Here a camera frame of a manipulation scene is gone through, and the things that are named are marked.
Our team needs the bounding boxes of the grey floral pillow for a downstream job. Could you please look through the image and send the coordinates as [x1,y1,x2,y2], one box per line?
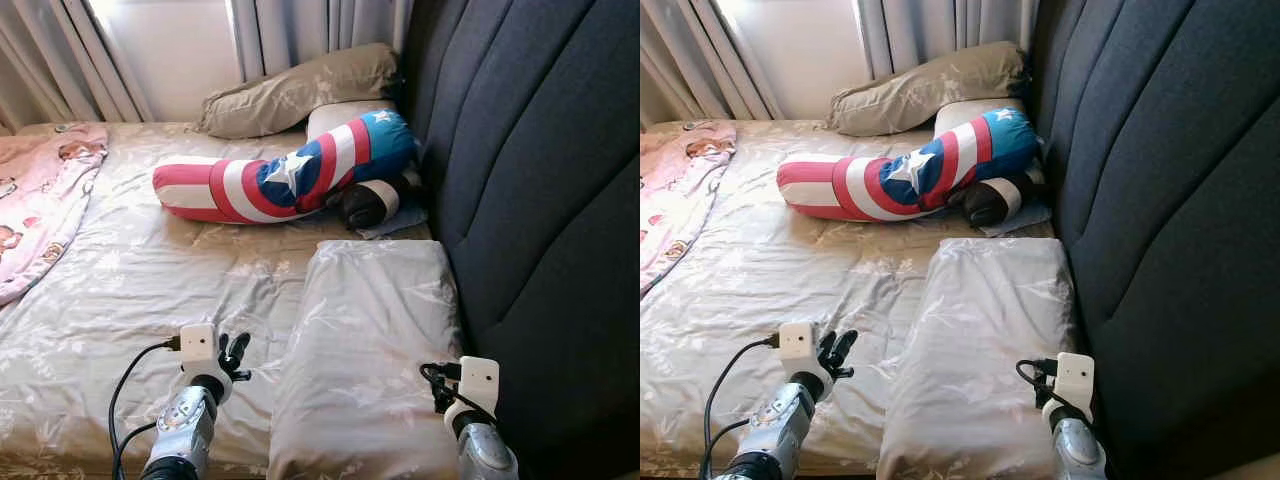
[268,238,466,480]
[877,236,1079,480]

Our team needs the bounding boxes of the grey floral bed sheet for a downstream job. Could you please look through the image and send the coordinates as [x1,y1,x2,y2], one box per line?
[0,120,461,480]
[640,118,1076,480]

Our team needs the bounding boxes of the red white blue bolster pillow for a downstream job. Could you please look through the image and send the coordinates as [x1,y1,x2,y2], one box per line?
[775,106,1043,222]
[152,108,419,224]

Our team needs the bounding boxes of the blue cloth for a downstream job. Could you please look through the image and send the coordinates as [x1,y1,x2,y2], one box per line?
[355,205,433,241]
[975,200,1056,239]

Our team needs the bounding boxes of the black plush with white band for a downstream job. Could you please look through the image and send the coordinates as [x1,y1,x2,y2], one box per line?
[950,170,1046,229]
[335,170,423,231]

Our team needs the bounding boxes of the dark grey upholstered headboard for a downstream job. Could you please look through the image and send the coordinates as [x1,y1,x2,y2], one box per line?
[400,0,641,480]
[1030,0,1280,480]

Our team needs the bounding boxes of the pink bear print blanket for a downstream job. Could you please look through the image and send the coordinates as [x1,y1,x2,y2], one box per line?
[0,122,109,306]
[640,120,738,296]

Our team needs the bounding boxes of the beige pillow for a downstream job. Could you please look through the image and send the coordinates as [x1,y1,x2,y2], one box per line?
[828,40,1031,137]
[195,42,401,139]

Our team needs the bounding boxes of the grey pleated curtain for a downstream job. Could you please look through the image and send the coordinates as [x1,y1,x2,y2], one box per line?
[0,0,153,133]
[855,0,1041,81]
[640,0,786,126]
[228,0,416,86]

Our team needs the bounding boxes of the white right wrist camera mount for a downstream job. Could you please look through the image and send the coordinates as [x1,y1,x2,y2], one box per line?
[443,356,501,436]
[1042,352,1096,431]

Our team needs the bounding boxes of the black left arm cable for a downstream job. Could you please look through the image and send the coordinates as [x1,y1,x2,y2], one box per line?
[108,337,183,480]
[698,335,781,480]

